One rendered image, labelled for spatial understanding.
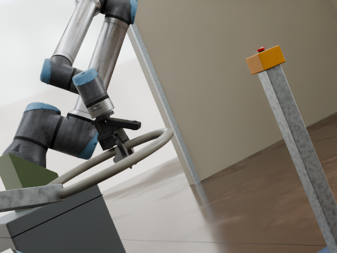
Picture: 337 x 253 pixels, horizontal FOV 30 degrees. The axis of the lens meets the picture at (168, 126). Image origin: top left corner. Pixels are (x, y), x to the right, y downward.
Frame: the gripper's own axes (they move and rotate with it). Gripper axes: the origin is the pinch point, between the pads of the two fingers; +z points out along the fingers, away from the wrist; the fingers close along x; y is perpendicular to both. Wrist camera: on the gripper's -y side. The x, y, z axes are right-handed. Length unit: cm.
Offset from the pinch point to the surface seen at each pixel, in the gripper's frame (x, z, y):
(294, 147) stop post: -68, 31, -45
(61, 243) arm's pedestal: -5.9, 17.9, 43.9
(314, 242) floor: -129, 97, -25
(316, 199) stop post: -66, 56, -44
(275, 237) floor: -163, 98, 1
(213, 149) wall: -515, 87, 100
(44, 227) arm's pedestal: -3.8, 9.3, 46.1
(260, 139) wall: -563, 107, 52
